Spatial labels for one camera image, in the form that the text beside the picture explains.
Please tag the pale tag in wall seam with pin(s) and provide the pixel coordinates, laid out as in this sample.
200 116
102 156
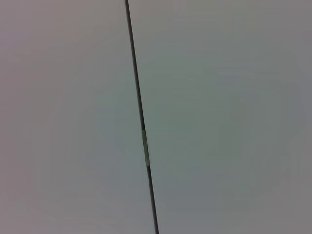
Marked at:
145 148

